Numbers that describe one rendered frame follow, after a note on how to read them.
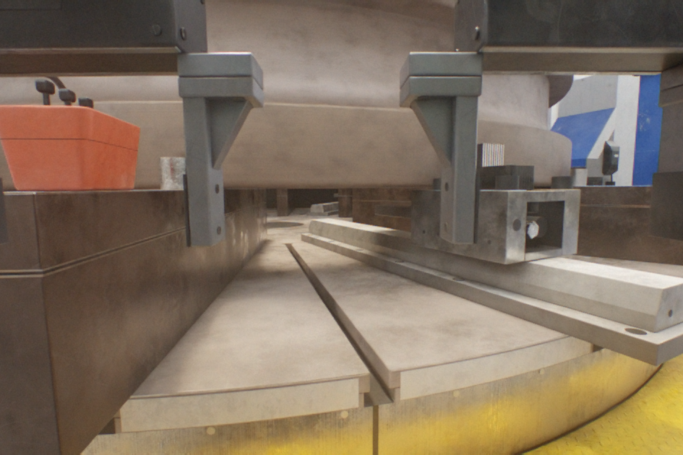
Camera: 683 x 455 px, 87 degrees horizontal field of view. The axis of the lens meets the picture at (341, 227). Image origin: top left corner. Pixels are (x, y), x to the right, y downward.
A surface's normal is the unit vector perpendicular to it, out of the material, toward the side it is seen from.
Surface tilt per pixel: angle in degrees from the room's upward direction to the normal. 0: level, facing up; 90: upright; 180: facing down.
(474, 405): 90
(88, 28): 90
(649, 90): 90
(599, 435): 0
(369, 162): 90
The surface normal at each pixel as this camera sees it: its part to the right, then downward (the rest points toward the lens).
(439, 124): 0.02, 0.11
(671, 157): -1.00, 0.01
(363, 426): 0.25, 0.11
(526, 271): -0.85, -0.26
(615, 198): -0.65, 0.09
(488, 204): -0.89, 0.06
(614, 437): -0.01, -0.99
